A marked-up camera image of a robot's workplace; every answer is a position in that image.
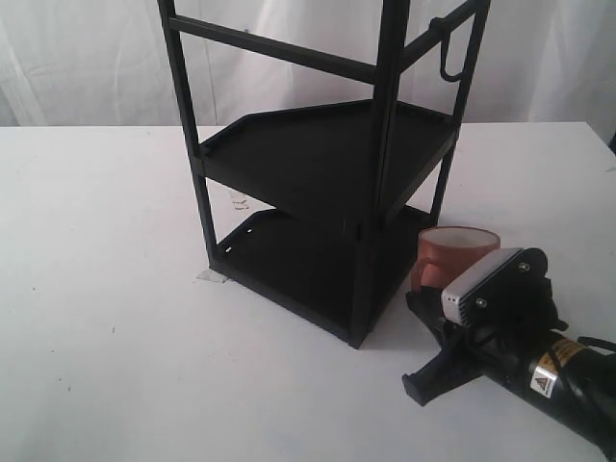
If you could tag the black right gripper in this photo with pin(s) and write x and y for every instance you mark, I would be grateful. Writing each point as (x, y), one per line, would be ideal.
(511, 319)

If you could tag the terracotta pink cup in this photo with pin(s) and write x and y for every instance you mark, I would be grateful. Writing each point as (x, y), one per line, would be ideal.
(445, 252)

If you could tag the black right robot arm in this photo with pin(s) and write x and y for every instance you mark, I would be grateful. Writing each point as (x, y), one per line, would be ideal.
(573, 382)

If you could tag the black metal shelf rack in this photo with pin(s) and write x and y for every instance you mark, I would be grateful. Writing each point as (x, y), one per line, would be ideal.
(319, 208)

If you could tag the black rack hook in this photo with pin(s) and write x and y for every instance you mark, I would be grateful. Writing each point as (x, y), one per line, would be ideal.
(444, 27)

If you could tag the white backdrop curtain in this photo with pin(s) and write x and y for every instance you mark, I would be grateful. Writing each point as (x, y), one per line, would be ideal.
(105, 62)

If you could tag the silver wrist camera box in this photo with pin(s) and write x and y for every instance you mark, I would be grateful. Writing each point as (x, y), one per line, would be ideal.
(457, 295)

